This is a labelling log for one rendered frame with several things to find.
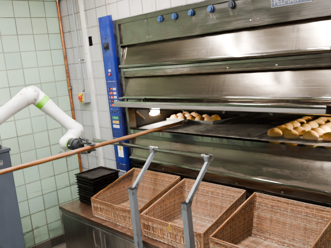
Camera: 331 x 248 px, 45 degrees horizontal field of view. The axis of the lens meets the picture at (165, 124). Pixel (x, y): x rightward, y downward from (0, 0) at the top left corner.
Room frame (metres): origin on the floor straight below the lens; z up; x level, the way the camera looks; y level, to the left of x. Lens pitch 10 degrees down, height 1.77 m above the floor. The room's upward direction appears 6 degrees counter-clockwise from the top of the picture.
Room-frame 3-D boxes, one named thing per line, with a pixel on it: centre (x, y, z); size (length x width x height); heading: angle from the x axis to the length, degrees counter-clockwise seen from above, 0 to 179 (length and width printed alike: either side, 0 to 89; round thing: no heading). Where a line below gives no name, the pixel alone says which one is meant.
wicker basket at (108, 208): (2.97, 0.28, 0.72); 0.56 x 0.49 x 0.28; 44
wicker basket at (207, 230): (2.53, -0.13, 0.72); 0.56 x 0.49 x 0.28; 44
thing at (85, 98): (3.80, 0.74, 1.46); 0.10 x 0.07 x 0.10; 43
